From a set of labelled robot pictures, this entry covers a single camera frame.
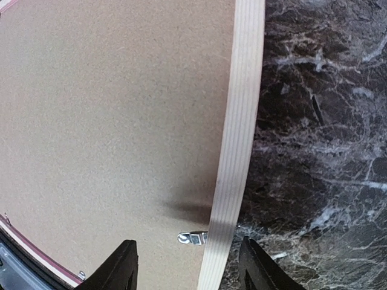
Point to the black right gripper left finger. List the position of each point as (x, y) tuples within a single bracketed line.
[(118, 272)]

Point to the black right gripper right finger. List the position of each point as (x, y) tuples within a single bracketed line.
[(257, 270)]

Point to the light wooden picture frame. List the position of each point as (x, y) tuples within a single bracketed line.
[(239, 121)]

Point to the silver turn clip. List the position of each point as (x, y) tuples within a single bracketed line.
[(81, 275), (194, 237)]

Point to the black table edge rail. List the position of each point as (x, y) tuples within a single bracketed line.
[(18, 272)]

